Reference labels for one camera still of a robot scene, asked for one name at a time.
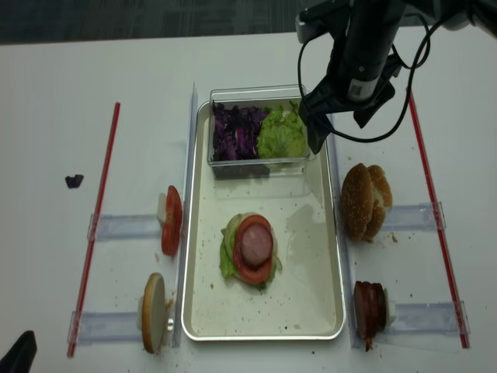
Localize upper right clear holder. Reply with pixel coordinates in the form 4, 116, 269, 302
381, 202, 447, 232

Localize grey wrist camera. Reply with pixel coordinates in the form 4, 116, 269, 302
295, 0, 350, 44

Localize black camera cable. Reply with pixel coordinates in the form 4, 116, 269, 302
297, 15, 447, 144

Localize tomato slice on sandwich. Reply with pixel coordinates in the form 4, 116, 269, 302
233, 214, 273, 285

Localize standing tomato slices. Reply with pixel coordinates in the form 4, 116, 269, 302
162, 185, 182, 256

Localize purple cabbage scrap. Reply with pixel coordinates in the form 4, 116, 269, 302
64, 174, 84, 189

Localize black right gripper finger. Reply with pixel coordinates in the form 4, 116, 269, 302
0, 330, 37, 373

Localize right red rail strip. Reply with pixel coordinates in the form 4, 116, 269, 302
408, 93, 471, 350

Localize white tomato pusher block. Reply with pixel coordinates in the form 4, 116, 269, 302
156, 193, 167, 225

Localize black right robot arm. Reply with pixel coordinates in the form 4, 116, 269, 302
1, 1, 496, 372

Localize sliced meat patties stack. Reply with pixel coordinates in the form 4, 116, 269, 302
353, 281, 388, 352

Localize left red rail strip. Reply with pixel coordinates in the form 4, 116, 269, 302
67, 102, 121, 358

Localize red rail strip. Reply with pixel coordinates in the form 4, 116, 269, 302
408, 93, 471, 350
67, 102, 121, 358

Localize metal baking tray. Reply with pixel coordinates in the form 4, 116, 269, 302
182, 103, 346, 341

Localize standing bun half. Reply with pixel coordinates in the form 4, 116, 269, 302
141, 273, 167, 354

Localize sesame burger buns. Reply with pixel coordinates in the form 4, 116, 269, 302
341, 163, 393, 241

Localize white bun pusher block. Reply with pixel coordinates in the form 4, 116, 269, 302
136, 296, 144, 331

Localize clear plastic salad box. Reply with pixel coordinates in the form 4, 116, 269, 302
207, 85, 311, 180

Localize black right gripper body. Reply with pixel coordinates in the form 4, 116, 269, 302
299, 52, 402, 117

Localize clear holder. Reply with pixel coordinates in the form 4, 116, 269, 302
381, 202, 447, 232
384, 302, 471, 335
87, 214, 162, 241
68, 312, 142, 345

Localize meat patty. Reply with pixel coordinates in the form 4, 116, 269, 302
239, 223, 273, 267

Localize purple cabbage leaves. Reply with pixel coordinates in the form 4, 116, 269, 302
211, 103, 271, 162

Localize green lettuce in box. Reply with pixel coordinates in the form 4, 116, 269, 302
256, 101, 306, 159

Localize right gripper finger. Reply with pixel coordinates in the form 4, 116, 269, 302
304, 113, 330, 154
353, 109, 375, 128

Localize white meat pusher block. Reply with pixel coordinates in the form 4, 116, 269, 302
384, 288, 396, 329

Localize lower right clear holder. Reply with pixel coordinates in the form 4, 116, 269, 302
384, 302, 471, 335

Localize sandwich stack base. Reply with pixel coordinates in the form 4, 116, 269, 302
219, 213, 283, 290

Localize lower left clear holder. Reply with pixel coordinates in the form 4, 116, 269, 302
68, 312, 142, 345

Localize left clear long rail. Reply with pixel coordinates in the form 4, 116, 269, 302
171, 83, 198, 349

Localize upper left clear holder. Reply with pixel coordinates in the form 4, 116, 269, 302
87, 214, 162, 241

